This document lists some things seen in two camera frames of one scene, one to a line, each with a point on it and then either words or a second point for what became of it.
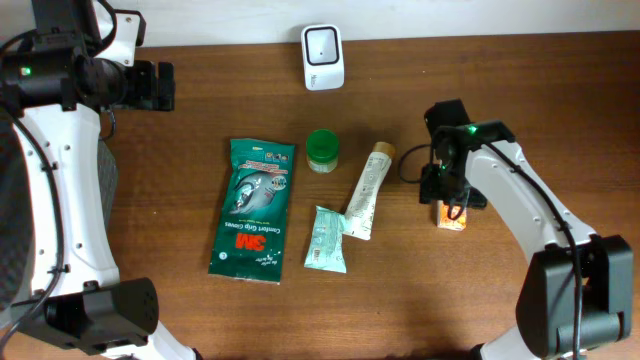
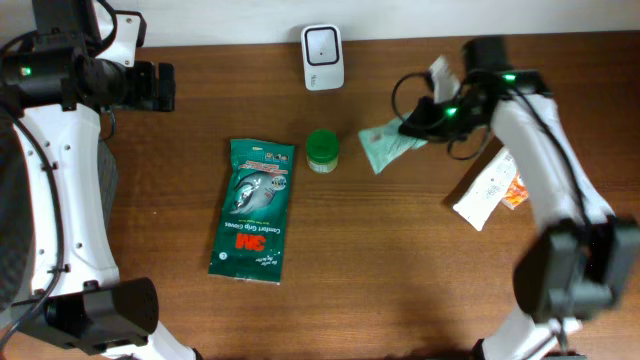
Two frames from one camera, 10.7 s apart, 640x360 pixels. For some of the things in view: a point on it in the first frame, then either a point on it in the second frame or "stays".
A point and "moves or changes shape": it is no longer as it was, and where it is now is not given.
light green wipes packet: x=326 y=245 → x=384 y=143
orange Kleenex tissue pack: x=449 y=216 moves or changes shape
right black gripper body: x=445 y=181 → x=448 y=121
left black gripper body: x=136 y=89 stays
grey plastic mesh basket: x=16 y=208 stays
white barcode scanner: x=323 y=54 stays
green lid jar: x=322 y=151 stays
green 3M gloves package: x=250 y=238 stays
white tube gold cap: x=358 y=217 moves or changes shape
